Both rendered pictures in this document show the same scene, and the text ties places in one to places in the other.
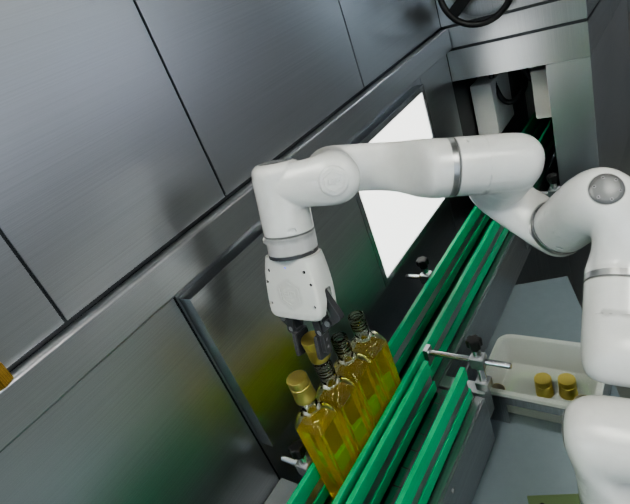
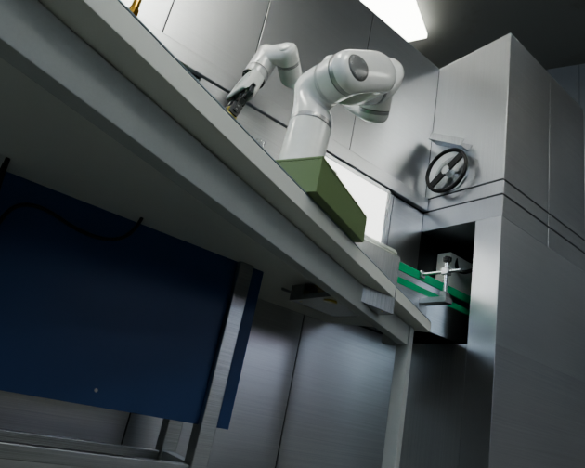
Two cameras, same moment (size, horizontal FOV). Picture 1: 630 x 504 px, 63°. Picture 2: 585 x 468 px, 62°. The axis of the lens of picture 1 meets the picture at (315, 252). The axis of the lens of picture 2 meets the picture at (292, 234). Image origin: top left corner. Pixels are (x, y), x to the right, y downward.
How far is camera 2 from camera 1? 145 cm
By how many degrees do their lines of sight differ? 49
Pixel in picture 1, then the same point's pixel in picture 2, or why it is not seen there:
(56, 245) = (181, 21)
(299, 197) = (268, 51)
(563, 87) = (483, 235)
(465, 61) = (432, 218)
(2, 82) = not seen: outside the picture
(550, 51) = (479, 212)
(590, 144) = (494, 276)
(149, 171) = (227, 46)
